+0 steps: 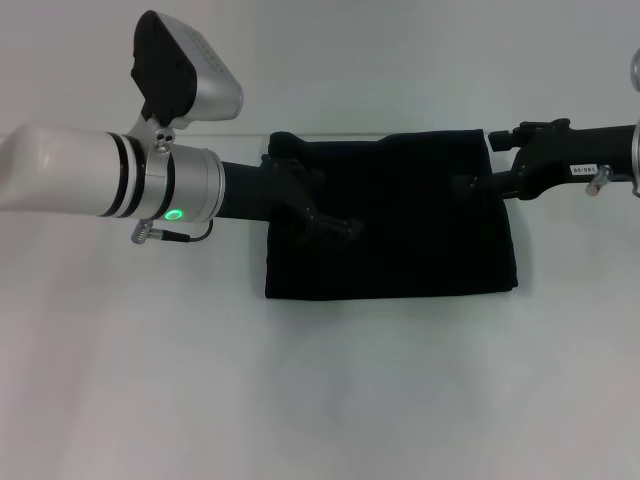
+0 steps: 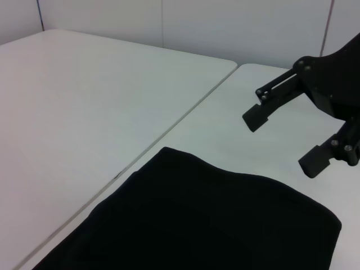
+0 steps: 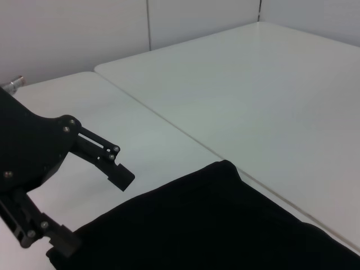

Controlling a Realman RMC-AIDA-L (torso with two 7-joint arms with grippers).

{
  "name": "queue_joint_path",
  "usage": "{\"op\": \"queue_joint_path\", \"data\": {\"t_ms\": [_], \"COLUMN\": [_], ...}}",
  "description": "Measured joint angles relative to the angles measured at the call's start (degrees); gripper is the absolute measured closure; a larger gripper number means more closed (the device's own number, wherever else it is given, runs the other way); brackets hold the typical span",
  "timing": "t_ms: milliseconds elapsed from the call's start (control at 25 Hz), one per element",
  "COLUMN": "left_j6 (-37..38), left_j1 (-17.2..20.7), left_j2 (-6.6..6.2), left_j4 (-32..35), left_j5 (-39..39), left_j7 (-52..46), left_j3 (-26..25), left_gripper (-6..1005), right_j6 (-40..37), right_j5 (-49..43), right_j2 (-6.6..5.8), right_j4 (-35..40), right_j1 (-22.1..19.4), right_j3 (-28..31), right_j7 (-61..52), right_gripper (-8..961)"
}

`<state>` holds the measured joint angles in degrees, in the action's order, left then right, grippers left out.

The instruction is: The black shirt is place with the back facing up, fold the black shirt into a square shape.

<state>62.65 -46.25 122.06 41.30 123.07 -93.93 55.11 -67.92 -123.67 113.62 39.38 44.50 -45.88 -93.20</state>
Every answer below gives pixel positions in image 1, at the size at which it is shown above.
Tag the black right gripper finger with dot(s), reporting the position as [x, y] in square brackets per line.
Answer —
[480, 184]
[505, 139]

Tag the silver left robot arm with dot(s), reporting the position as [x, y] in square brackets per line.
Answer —
[100, 172]

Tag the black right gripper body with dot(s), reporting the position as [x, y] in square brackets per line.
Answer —
[575, 155]

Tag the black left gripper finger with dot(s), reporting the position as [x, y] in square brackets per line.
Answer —
[340, 227]
[305, 170]

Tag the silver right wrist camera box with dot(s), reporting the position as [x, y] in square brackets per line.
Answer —
[635, 70]

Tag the black t-shirt with white print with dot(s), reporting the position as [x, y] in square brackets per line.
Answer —
[400, 225]

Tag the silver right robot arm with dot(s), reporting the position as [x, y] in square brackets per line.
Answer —
[637, 155]

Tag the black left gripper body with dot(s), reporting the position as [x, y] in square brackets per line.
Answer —
[260, 187]

